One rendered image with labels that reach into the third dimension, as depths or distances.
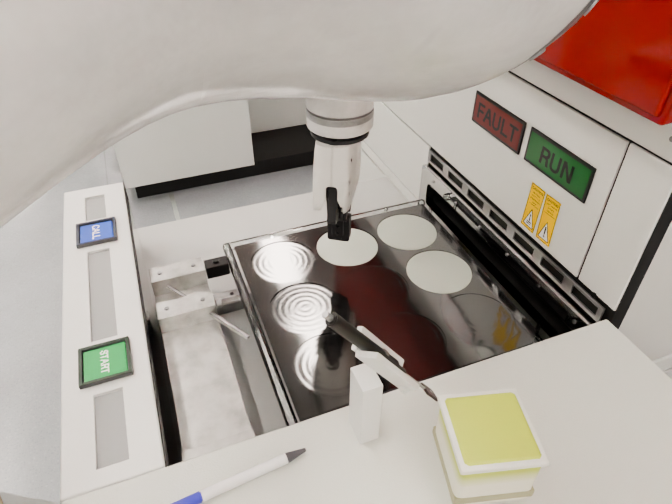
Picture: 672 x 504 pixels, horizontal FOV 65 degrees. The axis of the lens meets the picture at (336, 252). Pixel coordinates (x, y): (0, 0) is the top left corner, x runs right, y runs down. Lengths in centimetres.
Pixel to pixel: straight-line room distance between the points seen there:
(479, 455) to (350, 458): 13
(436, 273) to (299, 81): 68
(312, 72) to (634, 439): 53
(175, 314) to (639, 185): 59
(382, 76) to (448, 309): 63
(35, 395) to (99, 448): 142
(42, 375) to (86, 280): 130
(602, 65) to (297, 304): 47
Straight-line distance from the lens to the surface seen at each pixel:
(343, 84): 17
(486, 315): 78
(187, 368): 74
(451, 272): 83
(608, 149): 68
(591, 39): 61
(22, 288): 244
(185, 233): 106
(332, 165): 66
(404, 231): 90
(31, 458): 188
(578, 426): 61
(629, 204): 67
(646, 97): 57
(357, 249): 86
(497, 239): 85
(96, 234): 86
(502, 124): 81
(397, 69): 17
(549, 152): 74
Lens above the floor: 144
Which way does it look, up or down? 39 degrees down
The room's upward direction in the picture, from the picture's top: straight up
